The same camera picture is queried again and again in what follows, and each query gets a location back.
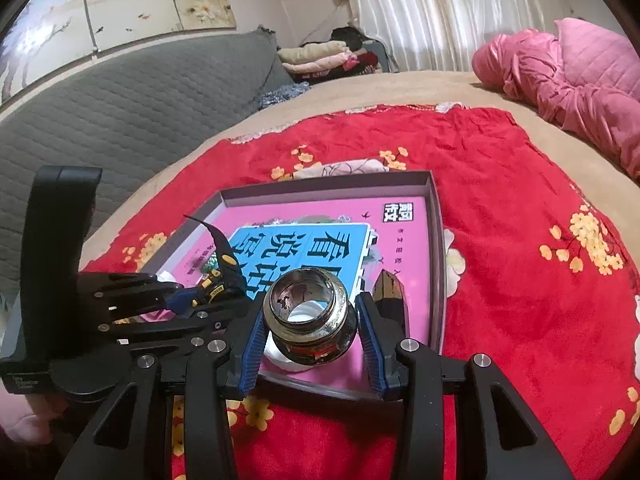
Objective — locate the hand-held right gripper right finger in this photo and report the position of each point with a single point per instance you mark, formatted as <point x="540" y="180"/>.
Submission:
<point x="374" y="357"/>

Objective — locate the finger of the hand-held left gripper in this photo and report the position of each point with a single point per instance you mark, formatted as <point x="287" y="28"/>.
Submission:
<point x="150" y="287"/>
<point x="175" y="325"/>

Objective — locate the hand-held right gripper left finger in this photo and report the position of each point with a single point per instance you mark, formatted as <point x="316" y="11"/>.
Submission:
<point x="252" y="355"/>

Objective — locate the silver metal jar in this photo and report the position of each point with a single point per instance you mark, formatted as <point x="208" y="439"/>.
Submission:
<point x="320" y="340"/>

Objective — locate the brown wooden comb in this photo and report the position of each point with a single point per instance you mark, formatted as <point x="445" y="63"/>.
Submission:
<point x="390" y="295"/>

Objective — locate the black yellow hand tool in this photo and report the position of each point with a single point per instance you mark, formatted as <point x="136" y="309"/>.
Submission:
<point x="227" y="265"/>

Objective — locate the grey cardboard box lid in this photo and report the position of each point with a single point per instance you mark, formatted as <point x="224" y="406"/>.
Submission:
<point x="435" y="240"/>

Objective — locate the pink book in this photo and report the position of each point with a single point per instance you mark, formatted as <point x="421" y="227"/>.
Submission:
<point x="400" y="240"/>

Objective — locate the grey quilted headboard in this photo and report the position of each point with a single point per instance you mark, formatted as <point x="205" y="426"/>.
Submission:
<point x="125" y="110"/>

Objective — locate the red floral blanket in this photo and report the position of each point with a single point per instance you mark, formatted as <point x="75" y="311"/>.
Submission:
<point x="500" y="210"/>

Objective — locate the blue patterned cloth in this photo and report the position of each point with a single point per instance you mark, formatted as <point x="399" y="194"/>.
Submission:
<point x="282" y="95"/>

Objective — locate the beige bed cover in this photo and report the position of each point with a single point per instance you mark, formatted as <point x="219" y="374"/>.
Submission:
<point x="425" y="90"/>

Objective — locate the pink folded garment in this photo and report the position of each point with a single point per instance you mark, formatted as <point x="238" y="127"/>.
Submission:
<point x="320" y="65"/>

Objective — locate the cream folded garment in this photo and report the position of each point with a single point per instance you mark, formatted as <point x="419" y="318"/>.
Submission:
<point x="310" y="52"/>

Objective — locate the dark red garment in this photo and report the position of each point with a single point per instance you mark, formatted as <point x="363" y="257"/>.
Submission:
<point x="367" y="60"/>

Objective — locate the black garment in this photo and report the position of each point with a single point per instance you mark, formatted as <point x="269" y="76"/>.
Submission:
<point x="350" y="37"/>

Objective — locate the pink quilted jacket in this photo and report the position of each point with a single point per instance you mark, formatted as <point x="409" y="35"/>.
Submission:
<point x="575" y="85"/>

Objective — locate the white curtain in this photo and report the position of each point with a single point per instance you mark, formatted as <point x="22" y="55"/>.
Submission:
<point x="440" y="10"/>

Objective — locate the floral wall panel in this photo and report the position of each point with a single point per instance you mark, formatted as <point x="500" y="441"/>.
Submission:
<point x="125" y="0"/>

